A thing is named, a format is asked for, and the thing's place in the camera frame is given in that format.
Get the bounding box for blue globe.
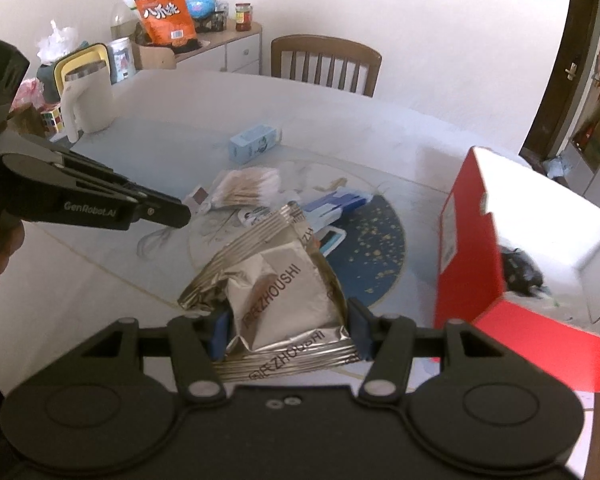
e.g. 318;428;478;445
186;0;216;21

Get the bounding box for red cardboard box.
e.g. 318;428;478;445
434;146;600;392

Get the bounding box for yellow framed container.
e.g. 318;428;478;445
54;42;111;96

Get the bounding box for small maroon white packet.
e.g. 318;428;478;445
183;186;211;216

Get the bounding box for blue white packet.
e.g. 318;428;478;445
302;188;373;232

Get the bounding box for cardboard box on sideboard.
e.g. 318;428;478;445
131;42;176;70

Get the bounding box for dark wooden door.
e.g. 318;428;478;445
519;0;600;162

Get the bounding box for orange snack bag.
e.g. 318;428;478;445
134;0;198;50

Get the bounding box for white plastic bag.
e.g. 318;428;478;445
36;20;80;65

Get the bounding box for teal phone-like item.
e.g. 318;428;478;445
315;226;347;257

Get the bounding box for cotton swab bag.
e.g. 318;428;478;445
209;166;282;209

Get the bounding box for silver foil snack bag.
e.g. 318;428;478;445
178;203;360;382

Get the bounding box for wooden chair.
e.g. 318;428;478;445
271;34;382;98

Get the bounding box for red lidded jar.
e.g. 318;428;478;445
235;2;252;32

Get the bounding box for dark contents clear plastic bag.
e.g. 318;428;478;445
500;246;544;296

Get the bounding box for white sideboard cabinet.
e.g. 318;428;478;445
174;20;262;75

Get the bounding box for rubiks cube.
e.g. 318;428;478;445
40;103;65;134

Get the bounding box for white electric kettle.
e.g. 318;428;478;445
60;60;117;143

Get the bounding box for light blue carton box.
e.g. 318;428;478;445
228;125;282;165

